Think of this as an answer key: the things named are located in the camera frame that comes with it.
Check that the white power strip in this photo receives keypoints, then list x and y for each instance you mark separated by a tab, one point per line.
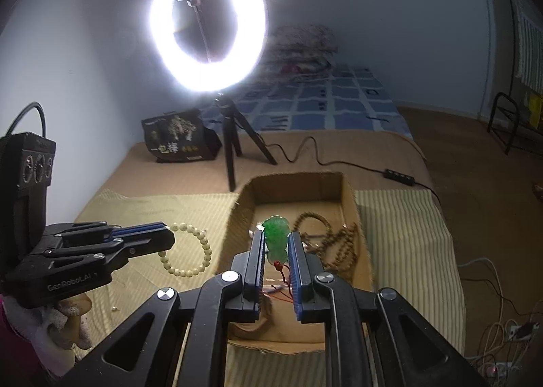
515	332

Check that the black printed bag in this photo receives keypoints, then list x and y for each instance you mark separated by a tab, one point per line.
178	137

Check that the blue checkered blanket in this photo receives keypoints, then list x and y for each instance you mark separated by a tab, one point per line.
318	107

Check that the black metal clothes rack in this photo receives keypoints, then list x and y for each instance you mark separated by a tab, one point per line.
502	115

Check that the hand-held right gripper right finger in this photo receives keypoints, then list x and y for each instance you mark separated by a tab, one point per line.
295	276

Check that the floral pillow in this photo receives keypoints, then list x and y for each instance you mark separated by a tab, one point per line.
301	43

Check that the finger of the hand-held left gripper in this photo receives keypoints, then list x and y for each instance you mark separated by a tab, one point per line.
144	243
85	231

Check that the person's left hand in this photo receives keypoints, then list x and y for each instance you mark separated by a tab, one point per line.
68	323

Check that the striped towel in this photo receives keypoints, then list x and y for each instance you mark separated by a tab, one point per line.
530	52

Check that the yellow striped cloth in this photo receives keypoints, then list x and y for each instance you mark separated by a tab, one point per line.
403	243

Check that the cardboard box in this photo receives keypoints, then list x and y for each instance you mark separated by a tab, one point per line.
297	187

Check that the black tripod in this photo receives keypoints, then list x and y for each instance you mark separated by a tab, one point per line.
231	149

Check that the person's left forearm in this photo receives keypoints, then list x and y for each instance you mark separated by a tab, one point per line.
12	349

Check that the yellow box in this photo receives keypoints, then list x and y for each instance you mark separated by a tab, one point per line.
535	109

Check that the brown bed sheet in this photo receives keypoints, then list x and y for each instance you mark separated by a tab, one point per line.
169	175

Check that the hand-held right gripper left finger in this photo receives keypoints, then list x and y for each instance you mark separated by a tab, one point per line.
259	268

